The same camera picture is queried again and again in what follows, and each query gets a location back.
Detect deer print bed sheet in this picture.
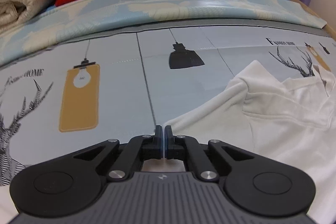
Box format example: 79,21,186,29
1,26,335,186

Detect light blue patterned mat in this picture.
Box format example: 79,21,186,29
1,0,326,65

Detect wooden bed frame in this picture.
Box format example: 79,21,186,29
262,0,336,40

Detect white t-shirt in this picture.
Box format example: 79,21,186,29
142,60,336,224

